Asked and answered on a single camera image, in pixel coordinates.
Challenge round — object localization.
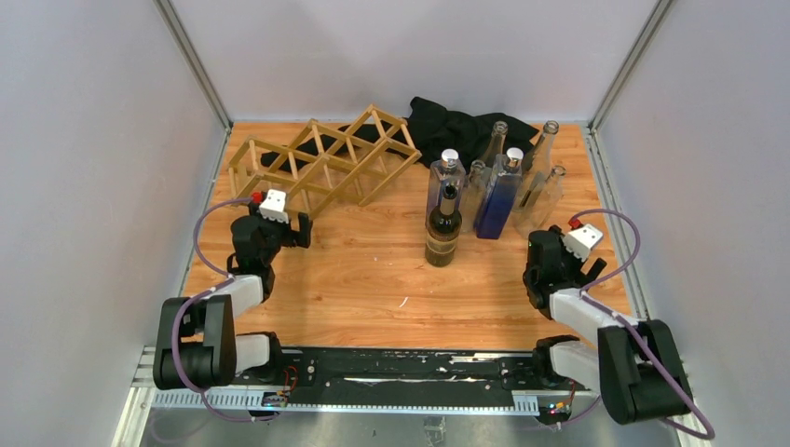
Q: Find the dark green bottle silver foil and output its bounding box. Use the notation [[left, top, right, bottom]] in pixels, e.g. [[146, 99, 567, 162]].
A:
[[425, 184, 462, 267]]

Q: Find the clear bottle with white label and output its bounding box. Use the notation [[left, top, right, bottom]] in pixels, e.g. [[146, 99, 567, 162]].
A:
[[481, 121, 509, 168]]

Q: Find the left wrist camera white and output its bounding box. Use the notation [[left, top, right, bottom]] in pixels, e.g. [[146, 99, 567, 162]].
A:
[[258, 189, 290, 224]]

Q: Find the blue square bottle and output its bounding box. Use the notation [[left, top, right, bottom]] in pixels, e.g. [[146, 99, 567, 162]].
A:
[[474, 147, 524, 239], [426, 148, 466, 217]]

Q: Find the wooden lattice wine rack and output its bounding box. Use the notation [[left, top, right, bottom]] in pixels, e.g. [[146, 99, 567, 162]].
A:
[[227, 104, 421, 219]]

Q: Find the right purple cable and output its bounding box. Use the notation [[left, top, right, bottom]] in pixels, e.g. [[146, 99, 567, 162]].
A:
[[555, 208, 715, 441]]

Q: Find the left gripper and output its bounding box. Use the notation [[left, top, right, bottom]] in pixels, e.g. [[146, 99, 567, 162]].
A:
[[248, 203, 311, 266]]

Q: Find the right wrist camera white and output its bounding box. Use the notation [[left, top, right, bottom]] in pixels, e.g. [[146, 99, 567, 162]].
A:
[[562, 223, 605, 262]]

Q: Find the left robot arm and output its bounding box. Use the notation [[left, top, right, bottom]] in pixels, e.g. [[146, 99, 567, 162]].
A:
[[153, 205, 313, 390]]

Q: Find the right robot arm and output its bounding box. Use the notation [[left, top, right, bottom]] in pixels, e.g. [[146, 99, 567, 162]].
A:
[[523, 224, 693, 425]]

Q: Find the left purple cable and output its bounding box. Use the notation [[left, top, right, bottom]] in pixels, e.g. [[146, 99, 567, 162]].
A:
[[171, 191, 279, 424]]

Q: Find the aluminium frame rail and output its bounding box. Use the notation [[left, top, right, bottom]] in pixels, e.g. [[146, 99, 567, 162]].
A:
[[131, 346, 695, 415]]

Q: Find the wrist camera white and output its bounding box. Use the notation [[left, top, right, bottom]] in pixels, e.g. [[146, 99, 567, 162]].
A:
[[258, 189, 290, 224], [562, 223, 605, 262]]

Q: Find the purple cable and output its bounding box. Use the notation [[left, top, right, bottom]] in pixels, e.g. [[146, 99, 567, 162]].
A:
[[555, 208, 715, 441], [171, 191, 279, 424]]

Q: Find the clear bottle with black label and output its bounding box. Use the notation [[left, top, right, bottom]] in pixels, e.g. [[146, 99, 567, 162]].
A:
[[513, 120, 560, 212]]

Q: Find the black cloth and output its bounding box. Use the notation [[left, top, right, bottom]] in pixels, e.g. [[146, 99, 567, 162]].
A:
[[259, 96, 539, 174]]

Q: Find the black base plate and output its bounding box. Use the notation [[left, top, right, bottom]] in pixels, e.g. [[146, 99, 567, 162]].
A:
[[232, 346, 592, 413]]

